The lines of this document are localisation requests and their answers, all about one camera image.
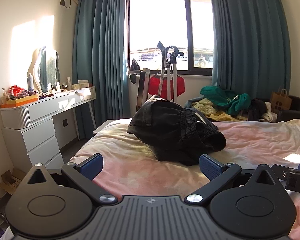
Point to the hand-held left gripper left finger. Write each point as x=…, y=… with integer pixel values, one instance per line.
x=91, y=166

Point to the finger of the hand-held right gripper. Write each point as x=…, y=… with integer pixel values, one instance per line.
x=280, y=169

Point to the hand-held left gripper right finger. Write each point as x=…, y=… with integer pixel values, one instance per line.
x=210, y=166

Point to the black pants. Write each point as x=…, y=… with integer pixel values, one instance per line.
x=172, y=130

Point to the white bench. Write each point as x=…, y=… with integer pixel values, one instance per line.
x=102, y=127

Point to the yellow garment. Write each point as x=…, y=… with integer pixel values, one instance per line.
x=222, y=117

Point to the white garment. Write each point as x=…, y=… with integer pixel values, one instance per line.
x=270, y=113

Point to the cream knitted garment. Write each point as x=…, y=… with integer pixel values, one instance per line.
x=203, y=106

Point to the black armchair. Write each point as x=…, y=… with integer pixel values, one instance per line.
x=296, y=107

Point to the white dressing table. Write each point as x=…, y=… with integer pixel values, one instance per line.
x=42, y=122

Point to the black garment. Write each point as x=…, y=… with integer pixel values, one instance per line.
x=257, y=107

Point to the brown paper bag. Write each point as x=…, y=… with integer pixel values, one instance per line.
x=281, y=102

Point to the green garment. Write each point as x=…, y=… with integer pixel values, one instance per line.
x=222, y=96

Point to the cardboard box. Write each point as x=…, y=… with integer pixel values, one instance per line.
x=11, y=181

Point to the tissue box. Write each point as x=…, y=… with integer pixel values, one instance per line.
x=83, y=84

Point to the orange tray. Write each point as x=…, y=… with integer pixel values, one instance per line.
x=20, y=102

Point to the red cloth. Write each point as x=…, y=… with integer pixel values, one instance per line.
x=155, y=85

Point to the white spray can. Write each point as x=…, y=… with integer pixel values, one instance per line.
x=30, y=82

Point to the wavy white-framed mirror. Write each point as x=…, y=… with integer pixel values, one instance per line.
x=48, y=67

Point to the black bag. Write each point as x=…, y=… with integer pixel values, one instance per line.
x=135, y=65

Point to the teal curtain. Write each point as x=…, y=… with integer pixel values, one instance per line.
x=250, y=42
x=100, y=55

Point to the garment steamer stand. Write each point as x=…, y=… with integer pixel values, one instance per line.
x=168, y=62

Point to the black-framed window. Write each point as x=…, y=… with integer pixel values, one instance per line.
x=160, y=17

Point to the dark wall socket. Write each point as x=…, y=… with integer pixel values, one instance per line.
x=65, y=123

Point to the grey wall socket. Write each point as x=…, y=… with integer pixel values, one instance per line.
x=62, y=2

